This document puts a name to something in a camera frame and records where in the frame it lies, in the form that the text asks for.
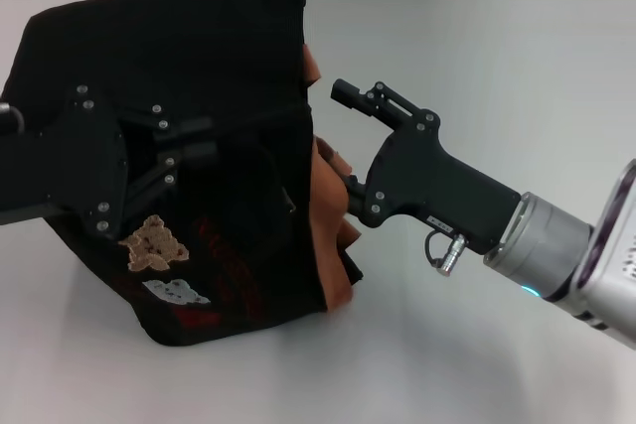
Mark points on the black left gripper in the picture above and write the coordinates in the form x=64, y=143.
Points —
x=79, y=166

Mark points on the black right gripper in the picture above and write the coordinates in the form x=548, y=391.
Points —
x=427, y=185

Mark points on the black food bag with bears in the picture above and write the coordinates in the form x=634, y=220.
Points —
x=199, y=37

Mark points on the silver pocket zipper pull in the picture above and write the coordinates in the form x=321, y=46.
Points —
x=288, y=200

